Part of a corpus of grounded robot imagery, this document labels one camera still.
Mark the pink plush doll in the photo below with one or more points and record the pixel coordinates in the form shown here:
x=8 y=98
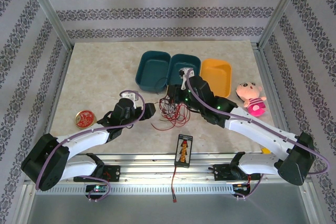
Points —
x=252 y=100

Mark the round red gold tin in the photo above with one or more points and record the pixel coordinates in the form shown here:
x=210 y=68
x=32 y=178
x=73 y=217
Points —
x=85 y=119

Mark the black printed charging board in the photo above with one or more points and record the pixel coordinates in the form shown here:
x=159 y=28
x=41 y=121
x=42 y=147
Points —
x=183 y=150

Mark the aluminium side rail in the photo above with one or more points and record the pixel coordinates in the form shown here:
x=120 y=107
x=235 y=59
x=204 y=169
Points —
x=59 y=90
x=267 y=77

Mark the yellow plastic piece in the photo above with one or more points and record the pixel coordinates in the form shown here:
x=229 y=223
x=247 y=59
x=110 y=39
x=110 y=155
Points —
x=266 y=150

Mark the teal plastic bin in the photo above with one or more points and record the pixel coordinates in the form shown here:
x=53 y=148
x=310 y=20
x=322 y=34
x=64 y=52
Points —
x=181 y=62
x=151 y=69

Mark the small circuit board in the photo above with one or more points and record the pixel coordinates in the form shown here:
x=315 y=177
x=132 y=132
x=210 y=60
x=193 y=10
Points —
x=97 y=189
x=240 y=187

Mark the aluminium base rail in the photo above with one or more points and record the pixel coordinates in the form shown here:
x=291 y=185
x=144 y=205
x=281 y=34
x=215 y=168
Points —
x=157 y=166

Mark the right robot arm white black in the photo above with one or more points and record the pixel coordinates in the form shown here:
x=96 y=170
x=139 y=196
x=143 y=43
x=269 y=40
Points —
x=262 y=132

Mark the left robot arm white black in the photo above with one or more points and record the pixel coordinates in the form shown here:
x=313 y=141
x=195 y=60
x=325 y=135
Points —
x=84 y=140

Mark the yellow plastic bin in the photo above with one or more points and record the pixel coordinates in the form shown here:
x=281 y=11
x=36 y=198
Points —
x=218 y=74

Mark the aluminium frame post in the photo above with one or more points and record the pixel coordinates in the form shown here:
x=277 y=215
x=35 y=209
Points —
x=47 y=9
x=281 y=9

